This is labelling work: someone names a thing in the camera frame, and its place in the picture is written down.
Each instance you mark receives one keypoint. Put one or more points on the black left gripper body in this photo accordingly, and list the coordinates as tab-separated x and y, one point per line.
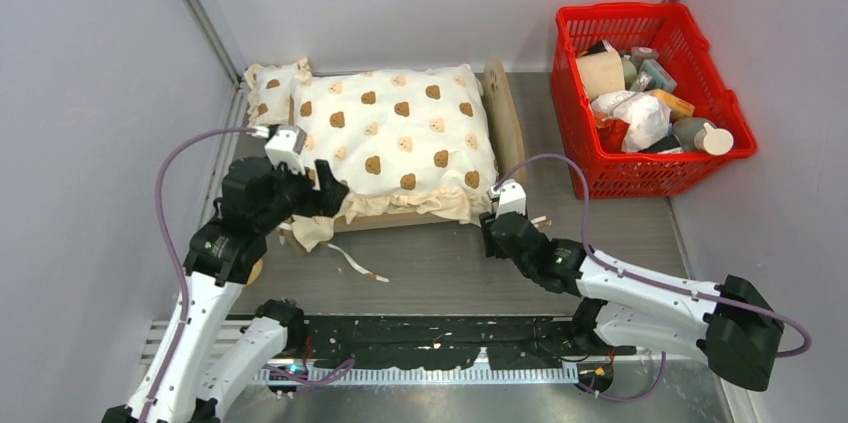
291	190

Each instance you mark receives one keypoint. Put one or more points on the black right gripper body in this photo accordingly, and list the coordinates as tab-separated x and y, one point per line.
493	248

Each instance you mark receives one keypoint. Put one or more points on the large bear print cushion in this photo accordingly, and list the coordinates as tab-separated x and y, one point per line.
397	135

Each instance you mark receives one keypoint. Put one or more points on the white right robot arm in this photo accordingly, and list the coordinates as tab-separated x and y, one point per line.
726	326

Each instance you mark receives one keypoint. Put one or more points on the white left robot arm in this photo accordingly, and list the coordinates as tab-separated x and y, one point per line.
183	383

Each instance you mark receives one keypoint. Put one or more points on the tape roll with blue core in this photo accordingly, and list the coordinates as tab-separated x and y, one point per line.
255	272

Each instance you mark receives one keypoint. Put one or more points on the small bear print pillow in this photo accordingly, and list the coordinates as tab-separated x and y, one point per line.
269	93

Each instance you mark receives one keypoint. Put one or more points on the white crumpled bag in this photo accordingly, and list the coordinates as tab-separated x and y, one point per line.
629	122

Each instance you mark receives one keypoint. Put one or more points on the grey bottle with beige cap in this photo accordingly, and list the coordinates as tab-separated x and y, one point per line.
697	134

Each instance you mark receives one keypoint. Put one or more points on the yellow box in basket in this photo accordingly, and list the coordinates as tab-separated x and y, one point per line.
679	108

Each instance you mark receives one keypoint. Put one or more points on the teal box in basket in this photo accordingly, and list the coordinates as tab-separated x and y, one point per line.
659	77

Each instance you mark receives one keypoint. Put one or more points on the red plastic basket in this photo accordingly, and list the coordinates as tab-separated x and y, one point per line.
638	31

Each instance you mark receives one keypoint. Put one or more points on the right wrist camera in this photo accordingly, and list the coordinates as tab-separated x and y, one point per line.
509	197

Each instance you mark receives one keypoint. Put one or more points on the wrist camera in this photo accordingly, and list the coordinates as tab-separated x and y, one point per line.
283	146
509	197

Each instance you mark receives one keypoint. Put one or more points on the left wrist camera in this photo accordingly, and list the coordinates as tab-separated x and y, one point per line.
283	146

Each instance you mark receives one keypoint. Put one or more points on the aluminium frame rail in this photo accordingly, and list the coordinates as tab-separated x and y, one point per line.
214	29

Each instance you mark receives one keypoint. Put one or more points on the wooden pet bed frame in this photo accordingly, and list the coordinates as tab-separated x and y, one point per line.
503	115

